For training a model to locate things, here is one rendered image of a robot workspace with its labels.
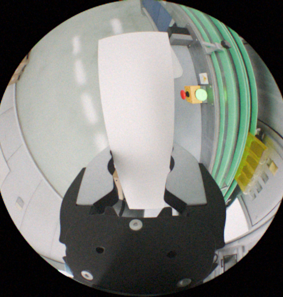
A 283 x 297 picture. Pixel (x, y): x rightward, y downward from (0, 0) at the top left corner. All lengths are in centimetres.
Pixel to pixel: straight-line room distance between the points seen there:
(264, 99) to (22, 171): 381
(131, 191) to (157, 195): 4
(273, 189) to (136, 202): 59
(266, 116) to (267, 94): 11
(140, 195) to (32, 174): 332
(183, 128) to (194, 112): 9
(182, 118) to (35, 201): 352
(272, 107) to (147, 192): 59
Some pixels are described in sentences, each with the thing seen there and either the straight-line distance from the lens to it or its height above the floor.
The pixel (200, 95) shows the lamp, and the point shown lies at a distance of 39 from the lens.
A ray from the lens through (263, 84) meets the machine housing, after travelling 60.
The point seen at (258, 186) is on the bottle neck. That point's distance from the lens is 49.
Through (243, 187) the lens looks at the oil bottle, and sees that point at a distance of 54.
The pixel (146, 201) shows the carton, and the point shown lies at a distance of 17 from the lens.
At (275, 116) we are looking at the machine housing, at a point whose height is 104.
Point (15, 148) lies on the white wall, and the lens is 332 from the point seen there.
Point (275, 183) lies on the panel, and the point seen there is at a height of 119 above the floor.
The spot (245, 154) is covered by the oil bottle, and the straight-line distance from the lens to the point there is 48.
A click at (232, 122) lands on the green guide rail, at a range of 37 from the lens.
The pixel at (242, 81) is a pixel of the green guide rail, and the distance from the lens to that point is 41.
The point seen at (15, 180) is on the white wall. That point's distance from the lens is 325.
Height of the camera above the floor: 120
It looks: 59 degrees down
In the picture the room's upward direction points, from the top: 177 degrees counter-clockwise
